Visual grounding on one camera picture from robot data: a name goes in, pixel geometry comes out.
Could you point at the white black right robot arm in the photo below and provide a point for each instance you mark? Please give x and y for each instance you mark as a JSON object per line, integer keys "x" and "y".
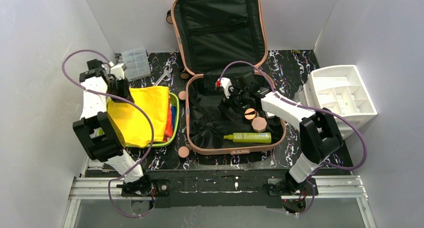
{"x": 319, "y": 132}

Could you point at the pink hard shell suitcase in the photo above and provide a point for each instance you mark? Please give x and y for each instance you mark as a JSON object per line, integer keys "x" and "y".
{"x": 221, "y": 39}

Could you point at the red white tie-dye cloth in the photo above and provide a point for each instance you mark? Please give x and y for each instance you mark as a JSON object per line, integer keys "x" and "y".
{"x": 169, "y": 124}

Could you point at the yellow cloth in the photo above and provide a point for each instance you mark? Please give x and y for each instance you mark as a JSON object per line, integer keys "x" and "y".
{"x": 142, "y": 115}

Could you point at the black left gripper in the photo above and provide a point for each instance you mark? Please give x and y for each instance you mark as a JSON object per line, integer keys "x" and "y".
{"x": 122, "y": 91}

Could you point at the pink octagonal compact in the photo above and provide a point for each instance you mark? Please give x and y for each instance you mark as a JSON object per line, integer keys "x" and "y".
{"x": 259, "y": 124}

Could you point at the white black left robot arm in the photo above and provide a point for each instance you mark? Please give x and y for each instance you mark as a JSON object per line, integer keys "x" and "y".
{"x": 98, "y": 134}

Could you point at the silver open end wrench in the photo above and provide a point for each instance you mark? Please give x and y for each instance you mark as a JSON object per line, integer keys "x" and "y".
{"x": 166, "y": 72}

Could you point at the aluminium base frame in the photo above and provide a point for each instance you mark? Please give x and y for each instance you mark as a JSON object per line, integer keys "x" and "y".
{"x": 219, "y": 188}

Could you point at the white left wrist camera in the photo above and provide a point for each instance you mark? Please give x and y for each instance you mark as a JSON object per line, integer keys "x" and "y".
{"x": 118, "y": 72}

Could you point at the clear screw assortment box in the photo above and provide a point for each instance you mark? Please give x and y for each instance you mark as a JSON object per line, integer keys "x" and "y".
{"x": 137, "y": 64}

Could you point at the white divided organizer box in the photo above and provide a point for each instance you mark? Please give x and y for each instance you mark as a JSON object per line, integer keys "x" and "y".
{"x": 339, "y": 88}

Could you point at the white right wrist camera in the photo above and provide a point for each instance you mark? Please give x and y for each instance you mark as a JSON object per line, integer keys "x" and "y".
{"x": 224, "y": 84}

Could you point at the yellow green spray bottle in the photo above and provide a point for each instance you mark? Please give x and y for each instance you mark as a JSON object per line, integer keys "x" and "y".
{"x": 249, "y": 137}

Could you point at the lime green plastic basin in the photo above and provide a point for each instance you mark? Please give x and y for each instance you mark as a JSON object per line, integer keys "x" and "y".
{"x": 174, "y": 120}

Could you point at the round gold black jar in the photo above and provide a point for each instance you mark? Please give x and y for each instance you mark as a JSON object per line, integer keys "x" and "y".
{"x": 250, "y": 114}

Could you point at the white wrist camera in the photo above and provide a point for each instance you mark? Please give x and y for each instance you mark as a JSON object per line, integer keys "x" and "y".
{"x": 118, "y": 72}
{"x": 224, "y": 84}

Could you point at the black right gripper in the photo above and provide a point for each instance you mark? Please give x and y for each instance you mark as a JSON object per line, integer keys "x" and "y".
{"x": 232, "y": 98}

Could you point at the blue towel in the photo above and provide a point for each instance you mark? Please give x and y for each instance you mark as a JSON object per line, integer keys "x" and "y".
{"x": 173, "y": 116}

